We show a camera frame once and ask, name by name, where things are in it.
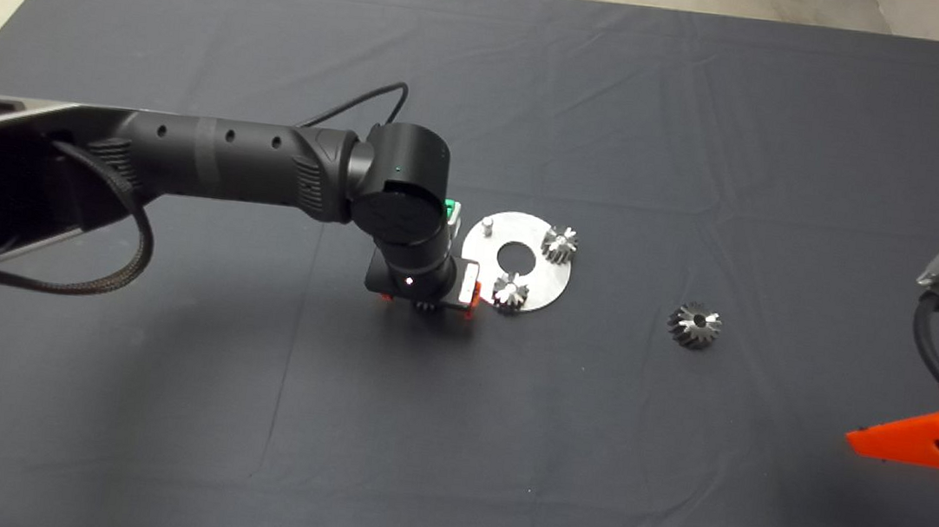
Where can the dark grey table cloth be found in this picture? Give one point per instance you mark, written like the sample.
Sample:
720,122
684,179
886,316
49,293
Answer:
448,471

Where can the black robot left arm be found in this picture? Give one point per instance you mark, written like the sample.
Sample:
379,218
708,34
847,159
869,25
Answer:
227,159

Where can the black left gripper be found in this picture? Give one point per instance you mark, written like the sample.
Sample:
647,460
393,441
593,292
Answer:
431,296

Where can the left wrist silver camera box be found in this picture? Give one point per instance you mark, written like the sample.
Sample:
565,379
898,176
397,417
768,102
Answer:
455,214

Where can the small steel gear on pin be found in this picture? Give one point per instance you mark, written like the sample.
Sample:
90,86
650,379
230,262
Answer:
559,245
510,294

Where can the small steel gear with hole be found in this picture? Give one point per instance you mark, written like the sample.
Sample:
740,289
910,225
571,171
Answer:
427,306

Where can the round metal plate with hole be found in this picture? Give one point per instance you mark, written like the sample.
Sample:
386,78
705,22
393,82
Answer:
550,285

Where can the larger dark steel gear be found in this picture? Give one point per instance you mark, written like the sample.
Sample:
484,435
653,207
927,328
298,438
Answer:
681,325

